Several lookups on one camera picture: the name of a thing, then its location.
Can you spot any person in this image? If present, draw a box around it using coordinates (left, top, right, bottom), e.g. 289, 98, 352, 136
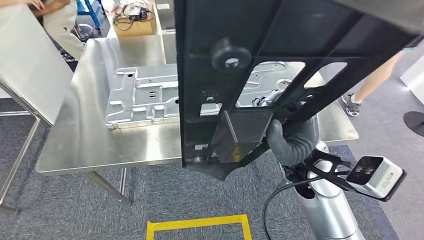
340, 49, 408, 118
0, 0, 86, 62

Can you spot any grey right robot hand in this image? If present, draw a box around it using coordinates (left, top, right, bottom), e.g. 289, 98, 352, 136
252, 88, 321, 167

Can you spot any black round stool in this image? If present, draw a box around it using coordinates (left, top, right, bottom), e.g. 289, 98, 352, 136
70, 23, 94, 43

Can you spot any stainless steel table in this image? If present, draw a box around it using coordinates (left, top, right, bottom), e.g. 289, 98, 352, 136
154, 0, 177, 64
0, 4, 75, 215

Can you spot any white box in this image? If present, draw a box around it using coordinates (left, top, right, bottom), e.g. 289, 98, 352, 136
399, 55, 424, 106

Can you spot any yellow floor tape square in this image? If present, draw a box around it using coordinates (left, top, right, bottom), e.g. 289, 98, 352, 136
145, 214, 253, 240

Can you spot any black camera cable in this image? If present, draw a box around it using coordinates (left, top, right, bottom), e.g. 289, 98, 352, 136
262, 175, 324, 240

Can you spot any stamped sheet metal panel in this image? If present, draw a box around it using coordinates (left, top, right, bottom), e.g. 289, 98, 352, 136
104, 61, 307, 130

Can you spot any black plastic plate bracket part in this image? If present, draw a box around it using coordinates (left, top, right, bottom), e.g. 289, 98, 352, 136
173, 0, 424, 182

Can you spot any stainless steel workbench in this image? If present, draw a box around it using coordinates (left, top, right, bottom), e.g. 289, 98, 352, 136
35, 33, 361, 207

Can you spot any black device with cables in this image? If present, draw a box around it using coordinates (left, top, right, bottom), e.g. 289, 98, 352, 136
113, 0, 157, 23

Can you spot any black round floor base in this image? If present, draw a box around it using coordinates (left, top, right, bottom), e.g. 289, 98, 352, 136
403, 110, 424, 139

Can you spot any cardboard box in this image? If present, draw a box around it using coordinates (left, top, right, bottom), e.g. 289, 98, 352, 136
111, 0, 157, 38

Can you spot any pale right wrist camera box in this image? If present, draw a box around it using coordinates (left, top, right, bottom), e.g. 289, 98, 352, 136
346, 155, 407, 203

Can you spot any blue metal stand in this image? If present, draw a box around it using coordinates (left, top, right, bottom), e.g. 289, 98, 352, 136
76, 0, 102, 31

